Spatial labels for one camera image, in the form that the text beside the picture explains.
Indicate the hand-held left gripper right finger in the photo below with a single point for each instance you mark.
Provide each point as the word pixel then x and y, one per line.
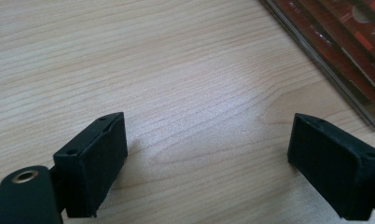
pixel 335 161

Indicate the red patterned flat case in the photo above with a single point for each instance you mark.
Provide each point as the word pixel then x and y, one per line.
pixel 344 40

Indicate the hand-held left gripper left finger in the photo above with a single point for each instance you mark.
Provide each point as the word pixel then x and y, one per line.
pixel 92 161

